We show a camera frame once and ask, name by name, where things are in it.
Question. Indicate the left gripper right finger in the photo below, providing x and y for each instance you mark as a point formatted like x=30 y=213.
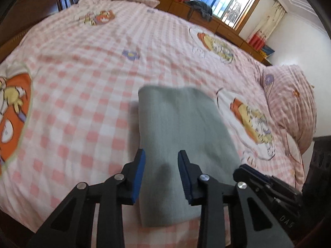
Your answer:
x=250 y=222

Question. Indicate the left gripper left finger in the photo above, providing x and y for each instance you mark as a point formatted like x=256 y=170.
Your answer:
x=70 y=224

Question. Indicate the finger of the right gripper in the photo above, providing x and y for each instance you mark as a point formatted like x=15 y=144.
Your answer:
x=252 y=177

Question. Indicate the grey pants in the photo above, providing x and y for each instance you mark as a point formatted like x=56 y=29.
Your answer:
x=172 y=120

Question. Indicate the dark clothing on cabinet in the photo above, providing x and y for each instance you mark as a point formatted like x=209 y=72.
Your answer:
x=202 y=8

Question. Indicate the pink checkered pillow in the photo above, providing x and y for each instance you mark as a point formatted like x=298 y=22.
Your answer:
x=291 y=102

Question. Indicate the blue book on cabinet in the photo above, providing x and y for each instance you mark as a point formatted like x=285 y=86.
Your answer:
x=266 y=51

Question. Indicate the right floral curtain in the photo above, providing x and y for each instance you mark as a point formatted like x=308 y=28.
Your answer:
x=266 y=26

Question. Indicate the pink checkered bed cover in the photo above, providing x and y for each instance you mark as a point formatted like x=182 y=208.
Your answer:
x=70 y=106

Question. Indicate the wooden window cabinet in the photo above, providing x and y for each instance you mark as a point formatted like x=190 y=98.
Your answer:
x=217 y=27

